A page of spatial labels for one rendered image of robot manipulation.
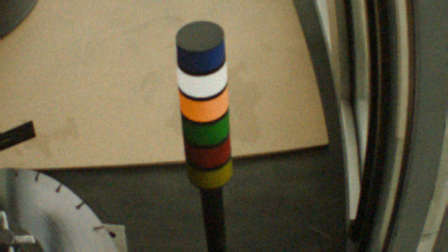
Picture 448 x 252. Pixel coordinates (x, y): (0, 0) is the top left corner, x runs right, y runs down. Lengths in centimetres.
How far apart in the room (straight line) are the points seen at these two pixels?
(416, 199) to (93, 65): 101
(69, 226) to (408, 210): 57
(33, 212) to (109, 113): 41
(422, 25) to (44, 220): 73
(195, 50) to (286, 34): 61
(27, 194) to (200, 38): 32
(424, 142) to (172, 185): 87
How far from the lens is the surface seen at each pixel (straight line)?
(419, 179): 73
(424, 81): 65
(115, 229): 135
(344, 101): 155
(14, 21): 181
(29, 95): 167
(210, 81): 112
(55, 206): 125
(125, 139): 157
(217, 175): 122
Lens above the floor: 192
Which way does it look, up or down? 48 degrees down
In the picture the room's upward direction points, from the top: 4 degrees counter-clockwise
